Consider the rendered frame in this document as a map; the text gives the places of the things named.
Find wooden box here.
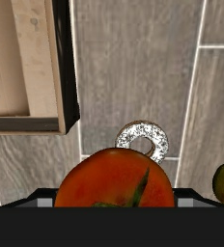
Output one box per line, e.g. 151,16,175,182
0,0,81,136

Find red tomato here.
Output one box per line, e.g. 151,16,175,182
53,147,176,208

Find white sprinkled donut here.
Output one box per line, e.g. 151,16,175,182
114,120,170,165

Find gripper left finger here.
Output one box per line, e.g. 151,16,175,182
1,187,60,208

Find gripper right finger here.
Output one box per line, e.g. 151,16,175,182
172,187,224,208

